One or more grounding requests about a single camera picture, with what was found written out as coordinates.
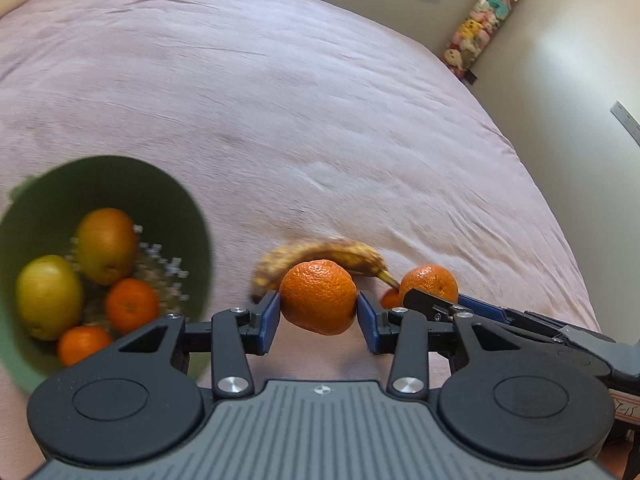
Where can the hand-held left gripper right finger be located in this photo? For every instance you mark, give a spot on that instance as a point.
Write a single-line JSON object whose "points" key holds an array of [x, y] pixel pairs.
{"points": [[367, 325]]}

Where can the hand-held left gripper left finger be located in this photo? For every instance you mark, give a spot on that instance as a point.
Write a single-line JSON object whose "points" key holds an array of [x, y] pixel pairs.
{"points": [[270, 320]]}

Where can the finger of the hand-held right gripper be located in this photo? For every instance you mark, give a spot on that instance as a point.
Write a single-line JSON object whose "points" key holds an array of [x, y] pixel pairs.
{"points": [[425, 302], [485, 307]]}

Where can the orange tangerine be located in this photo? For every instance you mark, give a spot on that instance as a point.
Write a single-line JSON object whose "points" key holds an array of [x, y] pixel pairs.
{"points": [[82, 344], [391, 300], [131, 305], [318, 296], [430, 280]]}

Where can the overripe spotted banana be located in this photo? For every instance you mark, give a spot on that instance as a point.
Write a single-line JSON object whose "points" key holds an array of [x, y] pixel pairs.
{"points": [[330, 250]]}

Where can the green plastic colander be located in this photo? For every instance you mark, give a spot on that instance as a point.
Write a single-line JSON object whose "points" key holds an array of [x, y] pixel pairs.
{"points": [[165, 200]]}

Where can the small black box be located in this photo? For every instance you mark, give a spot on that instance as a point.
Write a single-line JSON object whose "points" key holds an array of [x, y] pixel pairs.
{"points": [[470, 77]]}

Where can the hanging plush toy organizer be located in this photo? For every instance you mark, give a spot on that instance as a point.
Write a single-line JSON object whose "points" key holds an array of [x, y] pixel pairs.
{"points": [[480, 25]]}

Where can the white wall outlet strip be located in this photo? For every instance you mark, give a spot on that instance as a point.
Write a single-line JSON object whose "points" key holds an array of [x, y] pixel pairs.
{"points": [[627, 122]]}

